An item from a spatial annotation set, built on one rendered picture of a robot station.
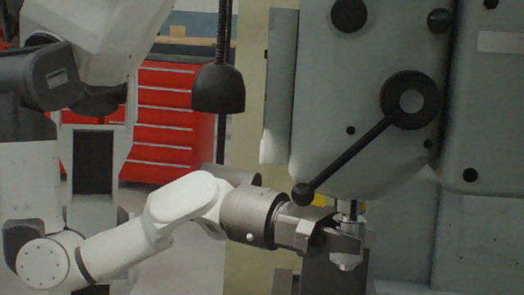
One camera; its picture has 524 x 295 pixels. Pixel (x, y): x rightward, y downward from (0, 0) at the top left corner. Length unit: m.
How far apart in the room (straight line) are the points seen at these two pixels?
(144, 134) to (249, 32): 3.09
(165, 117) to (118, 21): 4.43
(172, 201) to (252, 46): 1.67
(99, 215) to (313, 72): 0.82
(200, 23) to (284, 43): 9.12
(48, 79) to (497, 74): 0.65
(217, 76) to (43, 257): 0.40
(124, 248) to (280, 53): 0.39
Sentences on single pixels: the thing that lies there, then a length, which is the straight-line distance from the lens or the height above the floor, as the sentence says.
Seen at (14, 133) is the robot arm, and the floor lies 1.34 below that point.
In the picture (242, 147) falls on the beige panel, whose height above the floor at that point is 0.99.
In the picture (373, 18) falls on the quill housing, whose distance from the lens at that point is 0.94.
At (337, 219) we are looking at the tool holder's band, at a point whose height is 1.27.
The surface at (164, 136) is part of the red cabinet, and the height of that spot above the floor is 0.45.
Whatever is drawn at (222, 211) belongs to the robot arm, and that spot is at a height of 1.25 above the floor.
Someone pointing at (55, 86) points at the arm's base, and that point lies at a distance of 1.22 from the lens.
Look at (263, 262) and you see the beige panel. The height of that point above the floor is 0.56.
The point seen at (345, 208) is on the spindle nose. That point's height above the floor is 1.29.
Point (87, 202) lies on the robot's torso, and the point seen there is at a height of 1.11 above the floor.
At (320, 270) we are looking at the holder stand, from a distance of 1.43.
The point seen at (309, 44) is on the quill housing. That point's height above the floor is 1.51.
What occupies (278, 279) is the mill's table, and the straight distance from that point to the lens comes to 1.74.
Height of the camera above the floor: 1.58
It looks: 12 degrees down
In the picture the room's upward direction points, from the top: 4 degrees clockwise
